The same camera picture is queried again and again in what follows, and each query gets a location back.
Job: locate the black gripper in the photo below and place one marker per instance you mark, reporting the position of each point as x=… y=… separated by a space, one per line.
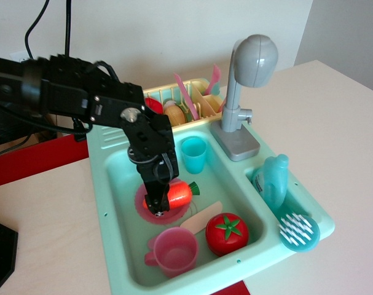
x=155 y=170

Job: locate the orange toy carrot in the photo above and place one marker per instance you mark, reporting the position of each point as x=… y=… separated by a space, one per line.
x=178 y=192

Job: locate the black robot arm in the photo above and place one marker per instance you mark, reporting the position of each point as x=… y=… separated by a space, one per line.
x=92 y=93

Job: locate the pink plastic plate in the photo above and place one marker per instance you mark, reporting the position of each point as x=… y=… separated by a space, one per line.
x=167 y=218

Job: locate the pink plastic mug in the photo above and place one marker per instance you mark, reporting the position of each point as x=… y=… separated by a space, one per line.
x=174 y=251

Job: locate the teal plastic cup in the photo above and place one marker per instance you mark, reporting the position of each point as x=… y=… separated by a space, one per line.
x=194 y=154

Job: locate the mint green toy sink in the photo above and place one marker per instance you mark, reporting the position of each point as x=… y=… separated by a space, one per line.
x=125 y=234

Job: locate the red toy tomato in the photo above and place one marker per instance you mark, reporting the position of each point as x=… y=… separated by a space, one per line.
x=226 y=233

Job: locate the yellow toy corn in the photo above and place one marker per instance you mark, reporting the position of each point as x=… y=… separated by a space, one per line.
x=175 y=113

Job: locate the red toy apple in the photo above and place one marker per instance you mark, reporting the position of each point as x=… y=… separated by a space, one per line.
x=154 y=105

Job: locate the pink toy utensil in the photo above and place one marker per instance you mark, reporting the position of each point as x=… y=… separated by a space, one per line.
x=187 y=98

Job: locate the yellow dish rack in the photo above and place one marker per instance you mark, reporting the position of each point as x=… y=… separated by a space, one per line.
x=207 y=105

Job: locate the teal detergent bottle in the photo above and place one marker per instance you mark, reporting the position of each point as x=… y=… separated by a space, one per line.
x=271 y=181

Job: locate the pink and teal spatula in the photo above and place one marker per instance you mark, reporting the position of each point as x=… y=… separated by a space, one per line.
x=214 y=85

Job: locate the teal dish brush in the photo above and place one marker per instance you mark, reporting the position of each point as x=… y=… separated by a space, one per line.
x=298 y=232

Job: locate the black bag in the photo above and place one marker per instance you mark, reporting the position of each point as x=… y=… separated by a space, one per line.
x=12 y=128

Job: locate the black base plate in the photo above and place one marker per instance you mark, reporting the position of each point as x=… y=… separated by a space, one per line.
x=8 y=252

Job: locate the white wall outlet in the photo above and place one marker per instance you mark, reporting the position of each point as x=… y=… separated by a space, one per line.
x=19 y=56

